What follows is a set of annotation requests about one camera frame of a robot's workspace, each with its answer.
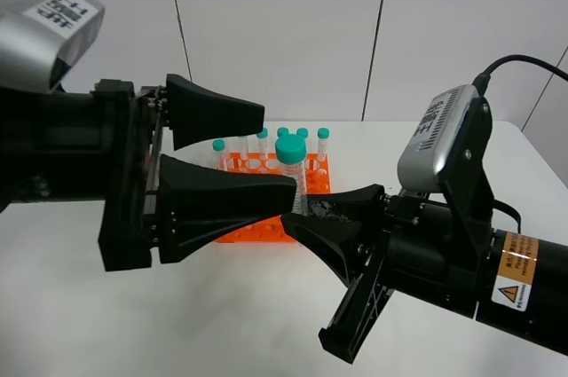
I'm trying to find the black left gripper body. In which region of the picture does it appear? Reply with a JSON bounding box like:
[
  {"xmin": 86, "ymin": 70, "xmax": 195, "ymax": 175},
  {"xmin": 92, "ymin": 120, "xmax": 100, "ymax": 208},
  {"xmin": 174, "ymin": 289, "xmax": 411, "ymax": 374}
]
[{"xmin": 91, "ymin": 79, "xmax": 170, "ymax": 271}]

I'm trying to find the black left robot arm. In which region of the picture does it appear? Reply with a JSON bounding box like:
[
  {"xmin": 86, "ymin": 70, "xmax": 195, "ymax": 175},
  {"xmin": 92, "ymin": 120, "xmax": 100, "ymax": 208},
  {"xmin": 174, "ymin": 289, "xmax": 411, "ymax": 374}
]
[{"xmin": 1, "ymin": 74, "xmax": 296, "ymax": 271}]

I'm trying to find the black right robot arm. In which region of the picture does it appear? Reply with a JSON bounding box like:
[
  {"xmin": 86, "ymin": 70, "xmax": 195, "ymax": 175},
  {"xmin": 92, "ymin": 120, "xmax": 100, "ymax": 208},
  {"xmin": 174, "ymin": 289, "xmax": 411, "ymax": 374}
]
[{"xmin": 281, "ymin": 185, "xmax": 567, "ymax": 363}]

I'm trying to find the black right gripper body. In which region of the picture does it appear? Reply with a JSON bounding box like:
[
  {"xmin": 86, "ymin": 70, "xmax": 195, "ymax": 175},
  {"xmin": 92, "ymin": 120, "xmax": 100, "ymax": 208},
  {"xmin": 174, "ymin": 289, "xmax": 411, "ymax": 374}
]
[{"xmin": 319, "ymin": 195, "xmax": 493, "ymax": 363}]

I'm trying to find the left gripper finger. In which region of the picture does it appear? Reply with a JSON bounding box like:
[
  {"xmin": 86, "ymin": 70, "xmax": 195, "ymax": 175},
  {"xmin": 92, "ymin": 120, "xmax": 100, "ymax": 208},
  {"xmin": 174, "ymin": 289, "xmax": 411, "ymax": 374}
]
[
  {"xmin": 166, "ymin": 74, "xmax": 265, "ymax": 150},
  {"xmin": 157, "ymin": 155, "xmax": 296, "ymax": 263}
]

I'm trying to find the green-capped test tube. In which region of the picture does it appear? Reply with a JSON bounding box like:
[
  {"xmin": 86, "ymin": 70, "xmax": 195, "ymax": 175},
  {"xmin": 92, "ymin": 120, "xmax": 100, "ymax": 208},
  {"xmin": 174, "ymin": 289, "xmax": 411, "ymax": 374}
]
[{"xmin": 275, "ymin": 134, "xmax": 308, "ymax": 216}]

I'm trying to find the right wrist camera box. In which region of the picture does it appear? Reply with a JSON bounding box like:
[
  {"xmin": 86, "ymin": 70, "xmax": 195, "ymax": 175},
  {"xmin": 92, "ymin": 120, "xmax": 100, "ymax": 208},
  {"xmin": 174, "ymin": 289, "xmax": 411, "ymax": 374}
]
[{"xmin": 397, "ymin": 83, "xmax": 496, "ymax": 230}]

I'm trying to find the back-row tube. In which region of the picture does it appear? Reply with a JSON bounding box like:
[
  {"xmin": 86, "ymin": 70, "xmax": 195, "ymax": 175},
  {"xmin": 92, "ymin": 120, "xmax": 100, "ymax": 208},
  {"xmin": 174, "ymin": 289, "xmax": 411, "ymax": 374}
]
[
  {"xmin": 239, "ymin": 136, "xmax": 249, "ymax": 161},
  {"xmin": 317, "ymin": 127, "xmax": 330, "ymax": 161},
  {"xmin": 277, "ymin": 127, "xmax": 289, "ymax": 138},
  {"xmin": 296, "ymin": 128, "xmax": 309, "ymax": 138},
  {"xmin": 256, "ymin": 128, "xmax": 268, "ymax": 161}
]

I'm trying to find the second-row tube left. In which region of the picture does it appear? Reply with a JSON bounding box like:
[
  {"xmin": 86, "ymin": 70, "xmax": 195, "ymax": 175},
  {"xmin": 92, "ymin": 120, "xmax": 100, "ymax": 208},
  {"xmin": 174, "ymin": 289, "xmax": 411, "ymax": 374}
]
[{"xmin": 212, "ymin": 138, "xmax": 229, "ymax": 171}]

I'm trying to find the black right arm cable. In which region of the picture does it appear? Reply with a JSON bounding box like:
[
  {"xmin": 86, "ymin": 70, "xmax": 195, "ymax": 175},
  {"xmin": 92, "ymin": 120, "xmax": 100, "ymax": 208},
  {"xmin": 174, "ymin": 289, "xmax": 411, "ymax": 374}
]
[{"xmin": 472, "ymin": 54, "xmax": 568, "ymax": 90}]

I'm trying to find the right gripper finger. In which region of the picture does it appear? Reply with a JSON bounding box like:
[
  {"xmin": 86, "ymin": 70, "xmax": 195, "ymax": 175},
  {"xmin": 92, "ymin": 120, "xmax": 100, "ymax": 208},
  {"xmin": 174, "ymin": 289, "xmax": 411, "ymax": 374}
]
[
  {"xmin": 280, "ymin": 213, "xmax": 381, "ymax": 287},
  {"xmin": 307, "ymin": 184, "xmax": 385, "ymax": 222}
]

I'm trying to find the back-row tube far right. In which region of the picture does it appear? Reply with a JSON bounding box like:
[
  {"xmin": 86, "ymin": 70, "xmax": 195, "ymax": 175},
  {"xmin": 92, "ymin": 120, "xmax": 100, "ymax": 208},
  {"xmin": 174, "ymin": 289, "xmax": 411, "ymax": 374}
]
[{"xmin": 317, "ymin": 127, "xmax": 330, "ymax": 161}]

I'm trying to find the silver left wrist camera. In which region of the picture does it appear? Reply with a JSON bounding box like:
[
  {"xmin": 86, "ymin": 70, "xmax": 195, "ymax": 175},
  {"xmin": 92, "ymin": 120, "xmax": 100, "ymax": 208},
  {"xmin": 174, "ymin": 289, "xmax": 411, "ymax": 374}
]
[{"xmin": 1, "ymin": 0, "xmax": 106, "ymax": 94}]

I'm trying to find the orange test tube rack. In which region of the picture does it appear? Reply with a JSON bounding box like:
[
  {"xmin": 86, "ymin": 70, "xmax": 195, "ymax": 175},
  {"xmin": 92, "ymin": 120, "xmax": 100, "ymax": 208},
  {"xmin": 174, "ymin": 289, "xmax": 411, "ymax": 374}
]
[{"xmin": 217, "ymin": 152, "xmax": 331, "ymax": 244}]

